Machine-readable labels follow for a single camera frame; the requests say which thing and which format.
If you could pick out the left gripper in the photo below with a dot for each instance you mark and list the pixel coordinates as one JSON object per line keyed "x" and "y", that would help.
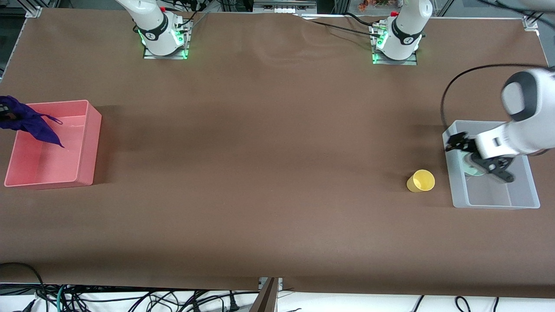
{"x": 459, "y": 143}

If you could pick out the green bowl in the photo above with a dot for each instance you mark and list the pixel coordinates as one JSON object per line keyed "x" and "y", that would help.
{"x": 470, "y": 169}

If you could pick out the purple cloth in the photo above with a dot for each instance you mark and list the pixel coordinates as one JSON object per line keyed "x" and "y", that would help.
{"x": 32, "y": 123}

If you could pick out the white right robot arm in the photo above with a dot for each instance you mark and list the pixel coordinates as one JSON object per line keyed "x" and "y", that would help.
{"x": 156, "y": 30}

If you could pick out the yellow cup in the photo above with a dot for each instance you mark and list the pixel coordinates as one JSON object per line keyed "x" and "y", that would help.
{"x": 421, "y": 181}

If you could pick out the clear plastic bin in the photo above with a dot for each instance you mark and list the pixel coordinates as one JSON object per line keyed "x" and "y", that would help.
{"x": 494, "y": 193}

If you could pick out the pink plastic bin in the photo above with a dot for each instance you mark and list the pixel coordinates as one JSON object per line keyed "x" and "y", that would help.
{"x": 52, "y": 160}

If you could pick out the brown table cover sheet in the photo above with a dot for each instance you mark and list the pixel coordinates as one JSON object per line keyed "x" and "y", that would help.
{"x": 269, "y": 173}

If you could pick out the white power strip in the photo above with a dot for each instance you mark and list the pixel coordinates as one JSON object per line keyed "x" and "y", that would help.
{"x": 286, "y": 10}

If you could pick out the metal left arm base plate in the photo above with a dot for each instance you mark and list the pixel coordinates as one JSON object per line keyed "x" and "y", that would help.
{"x": 412, "y": 61}

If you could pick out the aluminium corner bracket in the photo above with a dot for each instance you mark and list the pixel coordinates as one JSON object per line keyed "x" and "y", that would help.
{"x": 530, "y": 24}
{"x": 34, "y": 11}

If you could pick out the grey metal post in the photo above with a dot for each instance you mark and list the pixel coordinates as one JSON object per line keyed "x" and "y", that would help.
{"x": 265, "y": 299}

